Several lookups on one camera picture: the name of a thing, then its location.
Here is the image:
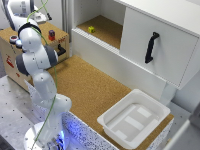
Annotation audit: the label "white cabinet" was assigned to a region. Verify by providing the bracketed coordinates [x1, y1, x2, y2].
[70, 0, 200, 108]

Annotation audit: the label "yellow block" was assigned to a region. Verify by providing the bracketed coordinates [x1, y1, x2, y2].
[87, 26, 96, 34]

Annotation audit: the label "white plastic box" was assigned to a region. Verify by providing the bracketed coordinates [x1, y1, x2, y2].
[96, 88, 172, 150]

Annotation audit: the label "white sliding door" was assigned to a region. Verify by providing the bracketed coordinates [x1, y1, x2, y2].
[118, 6, 200, 91]

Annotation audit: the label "red button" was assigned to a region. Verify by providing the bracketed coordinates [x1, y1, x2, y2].
[9, 35, 19, 44]

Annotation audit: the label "wooden drawer box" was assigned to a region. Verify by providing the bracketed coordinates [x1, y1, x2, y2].
[0, 21, 71, 92]

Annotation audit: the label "black door handle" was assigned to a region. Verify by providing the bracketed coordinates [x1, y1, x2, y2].
[144, 31, 161, 65]

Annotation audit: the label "green cable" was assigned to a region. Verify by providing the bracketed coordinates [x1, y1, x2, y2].
[25, 0, 60, 150]

